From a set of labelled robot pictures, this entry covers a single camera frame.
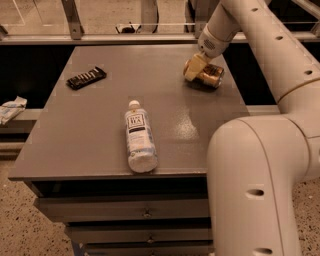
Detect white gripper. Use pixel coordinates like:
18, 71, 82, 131
184, 26, 229, 81

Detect orange soda can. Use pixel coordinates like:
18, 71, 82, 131
191, 64, 224, 88

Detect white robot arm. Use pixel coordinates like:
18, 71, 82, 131
185, 0, 320, 256

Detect black object behind railing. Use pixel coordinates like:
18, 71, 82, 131
115, 24, 141, 34

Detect black snack bar wrapper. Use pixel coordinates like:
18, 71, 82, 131
66, 67, 107, 90

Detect white tea bottle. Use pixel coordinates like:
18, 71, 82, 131
125, 100, 158, 173

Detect top grey drawer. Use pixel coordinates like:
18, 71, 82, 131
34, 194, 209, 223

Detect grey drawer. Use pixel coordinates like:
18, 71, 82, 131
65, 223, 212, 244
34, 194, 209, 223
85, 241, 213, 256

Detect grey drawer cabinet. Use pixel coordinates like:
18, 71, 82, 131
9, 45, 247, 256

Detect white crumpled packet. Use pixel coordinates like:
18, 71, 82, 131
0, 96, 27, 125

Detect middle grey drawer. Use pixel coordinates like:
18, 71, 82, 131
65, 223, 212, 244

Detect bottom grey drawer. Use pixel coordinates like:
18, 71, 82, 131
85, 241, 213, 256

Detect grey metal railing frame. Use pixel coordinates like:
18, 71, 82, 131
0, 0, 320, 46

